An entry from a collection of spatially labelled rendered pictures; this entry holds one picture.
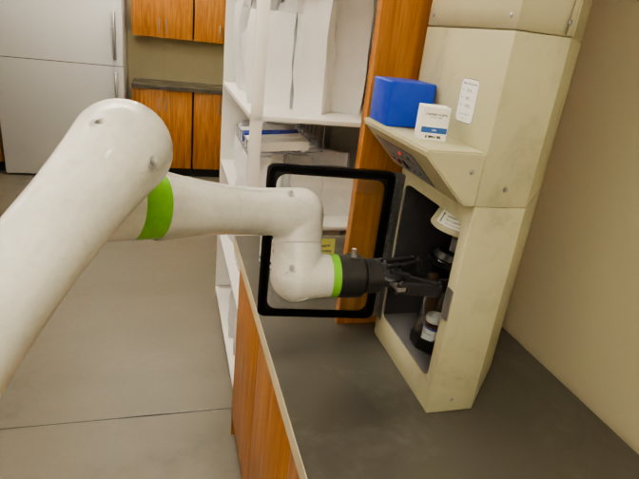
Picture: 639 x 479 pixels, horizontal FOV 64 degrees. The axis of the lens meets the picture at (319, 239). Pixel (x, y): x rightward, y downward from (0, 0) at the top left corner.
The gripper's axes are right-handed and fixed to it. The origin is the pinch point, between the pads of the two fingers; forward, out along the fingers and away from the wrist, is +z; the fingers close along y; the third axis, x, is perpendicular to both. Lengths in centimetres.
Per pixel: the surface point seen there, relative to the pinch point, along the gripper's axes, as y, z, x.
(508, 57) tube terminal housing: -13.8, -6.4, -46.8
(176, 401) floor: 108, -60, 120
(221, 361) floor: 138, -38, 120
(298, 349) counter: 11.4, -29.5, 26.1
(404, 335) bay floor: 4.2, -5.3, 18.5
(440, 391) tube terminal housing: -14.0, -4.0, 20.4
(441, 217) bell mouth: -0.4, -4.7, -14.0
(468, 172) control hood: -14.3, -9.2, -27.3
